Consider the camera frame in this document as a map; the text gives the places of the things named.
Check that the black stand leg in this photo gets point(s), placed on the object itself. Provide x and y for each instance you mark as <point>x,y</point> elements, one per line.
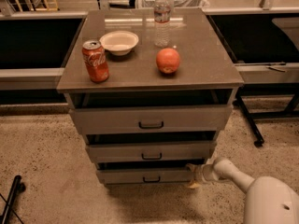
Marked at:
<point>16,188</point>

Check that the grey drawer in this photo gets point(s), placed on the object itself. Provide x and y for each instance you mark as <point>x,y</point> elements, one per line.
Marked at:
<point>146,176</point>
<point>159,119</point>
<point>151,151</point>

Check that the grey bottom drawer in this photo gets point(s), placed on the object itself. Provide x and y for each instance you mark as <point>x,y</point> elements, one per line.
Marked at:
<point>146,176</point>

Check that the white wire basket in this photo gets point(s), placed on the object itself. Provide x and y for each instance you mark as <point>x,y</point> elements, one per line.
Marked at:
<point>142,4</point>

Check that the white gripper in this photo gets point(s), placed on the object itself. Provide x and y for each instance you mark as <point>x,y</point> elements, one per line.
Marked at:
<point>200,173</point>

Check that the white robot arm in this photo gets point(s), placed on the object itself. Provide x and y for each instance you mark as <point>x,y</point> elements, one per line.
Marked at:
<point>268,200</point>

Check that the grey drawer cabinet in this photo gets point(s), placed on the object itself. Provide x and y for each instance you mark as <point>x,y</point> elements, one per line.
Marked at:
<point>99,97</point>

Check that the red apple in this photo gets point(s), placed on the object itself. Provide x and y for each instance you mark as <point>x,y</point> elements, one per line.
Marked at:
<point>168,60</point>

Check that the grey top drawer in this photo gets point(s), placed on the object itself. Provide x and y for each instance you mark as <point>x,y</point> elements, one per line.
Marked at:
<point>159,119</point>

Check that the grey middle drawer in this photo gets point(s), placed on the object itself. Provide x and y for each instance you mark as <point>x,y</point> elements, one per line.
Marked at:
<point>151,151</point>

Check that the clear plastic water bottle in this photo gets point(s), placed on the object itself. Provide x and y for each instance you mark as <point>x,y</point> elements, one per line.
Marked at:
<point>162,11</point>

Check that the red cola can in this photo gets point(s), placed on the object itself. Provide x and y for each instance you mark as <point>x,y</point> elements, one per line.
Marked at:
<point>95,60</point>

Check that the white paper bowl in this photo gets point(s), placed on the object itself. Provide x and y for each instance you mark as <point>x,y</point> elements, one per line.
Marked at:
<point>119,43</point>

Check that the black table frame leg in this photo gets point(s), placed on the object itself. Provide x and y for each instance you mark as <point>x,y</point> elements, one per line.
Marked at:
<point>275,90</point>

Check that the grey metal rail table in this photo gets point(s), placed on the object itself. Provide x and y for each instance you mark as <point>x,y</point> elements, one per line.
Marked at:
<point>44,52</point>

